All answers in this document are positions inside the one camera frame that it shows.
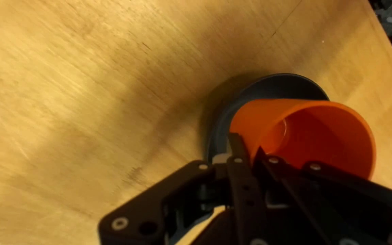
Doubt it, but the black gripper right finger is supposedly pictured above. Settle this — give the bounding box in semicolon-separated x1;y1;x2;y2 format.
253;148;392;245

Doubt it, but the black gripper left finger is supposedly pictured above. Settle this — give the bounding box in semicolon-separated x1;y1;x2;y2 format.
98;133;270;245

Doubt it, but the orange plastic cup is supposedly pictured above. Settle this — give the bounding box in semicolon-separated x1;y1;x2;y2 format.
229;98;376;178

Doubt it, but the black bowl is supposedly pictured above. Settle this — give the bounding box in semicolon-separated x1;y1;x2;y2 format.
202;74;328;162

